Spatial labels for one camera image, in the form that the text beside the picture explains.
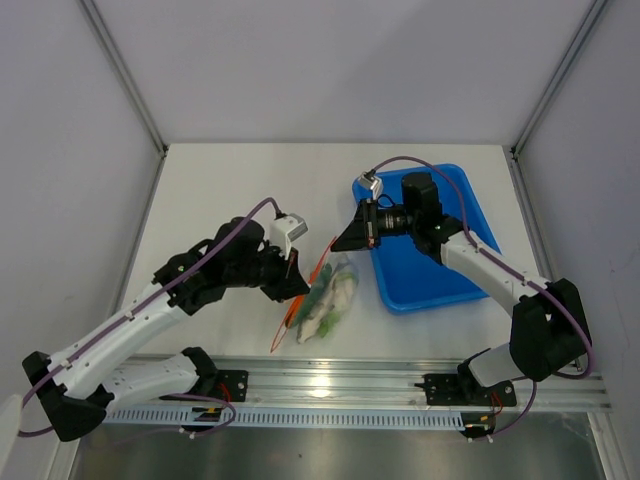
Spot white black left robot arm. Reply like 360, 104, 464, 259
22, 214, 310, 442

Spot white slotted cable duct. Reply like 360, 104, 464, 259
105, 405, 464, 431

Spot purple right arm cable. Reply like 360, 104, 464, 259
372, 156, 596, 444

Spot clear zip bag orange zipper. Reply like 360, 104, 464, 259
269, 237, 359, 354

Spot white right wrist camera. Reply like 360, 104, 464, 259
356, 169, 383, 201

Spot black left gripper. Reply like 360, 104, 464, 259
226, 240, 309, 303

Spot white green cabbage toy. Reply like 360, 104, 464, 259
295, 268, 359, 344

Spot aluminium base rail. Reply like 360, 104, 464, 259
107, 353, 612, 414

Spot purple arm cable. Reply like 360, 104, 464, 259
372, 156, 596, 444
17, 197, 281, 446

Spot blue plastic bin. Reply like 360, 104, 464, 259
370, 164, 499, 315

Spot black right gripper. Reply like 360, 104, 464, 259
331, 198, 419, 252

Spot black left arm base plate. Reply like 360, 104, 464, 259
188, 370, 249, 403

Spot green cucumber toy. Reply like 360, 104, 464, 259
297, 263, 333, 322

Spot green grapes toy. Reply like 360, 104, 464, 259
316, 311, 344, 338

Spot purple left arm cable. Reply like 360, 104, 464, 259
17, 197, 281, 446

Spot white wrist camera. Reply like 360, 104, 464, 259
269, 214, 308, 259
356, 169, 383, 201

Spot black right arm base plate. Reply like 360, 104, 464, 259
414, 373, 517, 407

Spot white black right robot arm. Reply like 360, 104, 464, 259
331, 172, 592, 404

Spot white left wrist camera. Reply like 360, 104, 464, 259
269, 214, 308, 259

